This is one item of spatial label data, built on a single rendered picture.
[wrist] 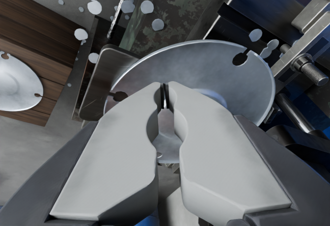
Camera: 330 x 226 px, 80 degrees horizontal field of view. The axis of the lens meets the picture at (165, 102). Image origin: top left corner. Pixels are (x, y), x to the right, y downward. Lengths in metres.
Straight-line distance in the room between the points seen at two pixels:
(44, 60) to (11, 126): 0.97
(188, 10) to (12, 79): 0.71
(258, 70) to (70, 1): 0.92
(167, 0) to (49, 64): 0.56
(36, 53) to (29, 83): 0.14
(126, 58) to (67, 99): 1.18
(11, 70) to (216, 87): 0.75
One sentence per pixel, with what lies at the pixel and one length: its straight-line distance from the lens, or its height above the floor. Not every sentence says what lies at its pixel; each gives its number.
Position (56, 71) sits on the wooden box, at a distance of 0.84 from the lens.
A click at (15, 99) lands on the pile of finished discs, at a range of 0.99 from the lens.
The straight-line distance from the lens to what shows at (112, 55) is 0.26.
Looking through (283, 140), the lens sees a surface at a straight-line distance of 0.29.
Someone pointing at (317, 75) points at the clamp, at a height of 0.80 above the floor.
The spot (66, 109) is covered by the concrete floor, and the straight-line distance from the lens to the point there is 1.49.
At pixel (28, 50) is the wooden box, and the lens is 0.83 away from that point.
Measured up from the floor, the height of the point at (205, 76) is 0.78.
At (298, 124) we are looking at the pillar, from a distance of 0.43.
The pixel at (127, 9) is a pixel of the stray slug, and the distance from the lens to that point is 0.38.
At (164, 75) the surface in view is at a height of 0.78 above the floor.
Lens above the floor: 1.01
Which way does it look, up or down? 46 degrees down
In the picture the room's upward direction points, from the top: 169 degrees clockwise
